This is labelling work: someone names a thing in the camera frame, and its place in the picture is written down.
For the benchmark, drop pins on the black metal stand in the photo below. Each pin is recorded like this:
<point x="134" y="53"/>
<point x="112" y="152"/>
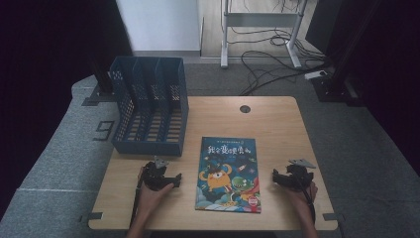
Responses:
<point x="102" y="82"/>
<point x="336" y="79"/>

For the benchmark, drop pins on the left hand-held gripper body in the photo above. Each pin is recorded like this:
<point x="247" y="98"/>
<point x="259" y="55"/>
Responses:
<point x="153" y="178"/>

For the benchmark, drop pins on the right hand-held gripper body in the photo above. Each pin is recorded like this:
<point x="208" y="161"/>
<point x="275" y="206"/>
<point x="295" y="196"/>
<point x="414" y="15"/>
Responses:
<point x="297" y="178"/>

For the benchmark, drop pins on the dark curtain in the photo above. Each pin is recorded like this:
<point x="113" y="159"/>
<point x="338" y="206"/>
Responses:
<point x="393" y="66"/>
<point x="39" y="66"/>

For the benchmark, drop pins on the white panel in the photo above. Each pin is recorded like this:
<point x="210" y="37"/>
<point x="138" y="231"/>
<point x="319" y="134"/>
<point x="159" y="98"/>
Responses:
<point x="158" y="23"/>

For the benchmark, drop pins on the white power strip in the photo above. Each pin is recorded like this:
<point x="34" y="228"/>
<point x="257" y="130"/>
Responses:
<point x="315" y="74"/>

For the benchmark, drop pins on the blue plastic file rack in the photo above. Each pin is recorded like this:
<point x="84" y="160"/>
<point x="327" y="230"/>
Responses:
<point x="150" y="112"/>

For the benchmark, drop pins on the blue cartoon picture book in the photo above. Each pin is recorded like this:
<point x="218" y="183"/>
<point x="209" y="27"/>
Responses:
<point x="228" y="175"/>

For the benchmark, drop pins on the person's right hand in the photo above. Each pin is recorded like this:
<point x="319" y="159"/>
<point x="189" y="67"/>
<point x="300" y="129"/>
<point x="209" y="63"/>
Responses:
<point x="302" y="198"/>

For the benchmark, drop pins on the person's left hand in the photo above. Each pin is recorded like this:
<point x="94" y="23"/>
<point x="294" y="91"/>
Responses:
<point x="152" y="198"/>

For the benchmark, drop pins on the white metal desk frame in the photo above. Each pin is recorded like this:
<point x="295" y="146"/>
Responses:
<point x="261" y="20"/>

